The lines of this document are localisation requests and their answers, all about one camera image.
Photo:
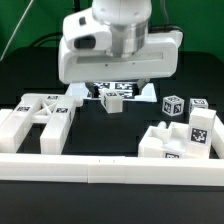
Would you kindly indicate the white U-shaped obstacle fence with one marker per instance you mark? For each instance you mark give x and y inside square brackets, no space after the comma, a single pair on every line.
[101,169]

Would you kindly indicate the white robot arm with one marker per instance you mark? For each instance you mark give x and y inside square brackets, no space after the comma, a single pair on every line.
[110,41]

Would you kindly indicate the white chair seat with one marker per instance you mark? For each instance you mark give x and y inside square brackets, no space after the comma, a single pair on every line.
[174,141]

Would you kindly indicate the white chair back frame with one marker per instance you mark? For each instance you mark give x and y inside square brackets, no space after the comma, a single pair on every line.
[56,112]

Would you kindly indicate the white tagged cube left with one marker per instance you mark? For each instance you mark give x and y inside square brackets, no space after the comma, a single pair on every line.
[173,105]

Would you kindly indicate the thin white rod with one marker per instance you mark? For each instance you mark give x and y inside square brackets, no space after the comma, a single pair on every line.
[19,23]

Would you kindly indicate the white marker sheet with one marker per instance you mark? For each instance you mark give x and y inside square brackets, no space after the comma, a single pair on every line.
[127,89]

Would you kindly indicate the white tagged cube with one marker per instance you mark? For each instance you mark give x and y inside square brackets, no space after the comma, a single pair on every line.
[173,105]
[197,103]

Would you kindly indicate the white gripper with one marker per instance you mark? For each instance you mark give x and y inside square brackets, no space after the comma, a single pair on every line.
[114,44]

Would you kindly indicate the white tagged cube right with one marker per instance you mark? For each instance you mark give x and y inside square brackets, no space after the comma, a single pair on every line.
[197,103]

